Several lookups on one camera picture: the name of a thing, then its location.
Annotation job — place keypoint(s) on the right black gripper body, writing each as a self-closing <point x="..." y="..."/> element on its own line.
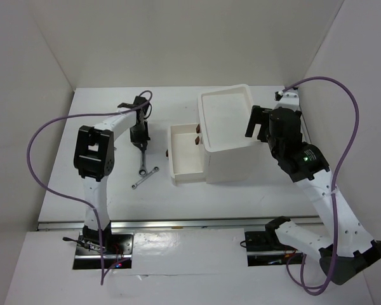
<point x="274" y="148"/>

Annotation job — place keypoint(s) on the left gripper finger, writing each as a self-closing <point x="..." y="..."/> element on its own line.
<point x="145" y="145"/>
<point x="138" y="145"/>

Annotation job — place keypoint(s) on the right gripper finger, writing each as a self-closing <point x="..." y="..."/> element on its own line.
<point x="263" y="133"/>
<point x="258" y="116"/>

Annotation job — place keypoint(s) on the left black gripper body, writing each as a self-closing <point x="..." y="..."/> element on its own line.
<point x="138" y="133"/>

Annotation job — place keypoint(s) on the long silver ratchet wrench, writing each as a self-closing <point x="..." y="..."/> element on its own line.
<point x="143" y="169"/>

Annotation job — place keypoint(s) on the white bottom drawer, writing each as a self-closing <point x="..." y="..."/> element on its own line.
<point x="186" y="160"/>

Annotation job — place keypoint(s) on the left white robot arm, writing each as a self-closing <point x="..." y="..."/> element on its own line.
<point x="94" y="159"/>

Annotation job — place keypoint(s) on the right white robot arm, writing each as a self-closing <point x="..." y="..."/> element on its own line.
<point x="349" y="248"/>

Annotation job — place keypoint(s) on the short silver combination wrench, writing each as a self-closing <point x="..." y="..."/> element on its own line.
<point x="145" y="177"/>

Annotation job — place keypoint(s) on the white drawer cabinet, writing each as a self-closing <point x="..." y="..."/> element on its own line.
<point x="223" y="115"/>

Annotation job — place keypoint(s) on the aluminium side rail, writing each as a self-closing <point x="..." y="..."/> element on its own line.
<point x="302" y="120"/>

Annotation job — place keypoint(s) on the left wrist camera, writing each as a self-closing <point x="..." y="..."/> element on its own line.
<point x="141" y="102"/>

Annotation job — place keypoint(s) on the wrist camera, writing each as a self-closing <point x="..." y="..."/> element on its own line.
<point x="287" y="99"/>
<point x="141" y="102"/>

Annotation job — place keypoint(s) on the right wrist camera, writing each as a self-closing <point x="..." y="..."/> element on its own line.
<point x="287" y="99"/>

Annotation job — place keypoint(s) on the aluminium front rail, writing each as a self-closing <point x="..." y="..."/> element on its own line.
<point x="159" y="224"/>

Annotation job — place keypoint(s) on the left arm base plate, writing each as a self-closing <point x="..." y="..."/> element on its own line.
<point x="117" y="254"/>

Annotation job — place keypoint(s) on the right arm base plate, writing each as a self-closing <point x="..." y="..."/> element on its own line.
<point x="261" y="252"/>

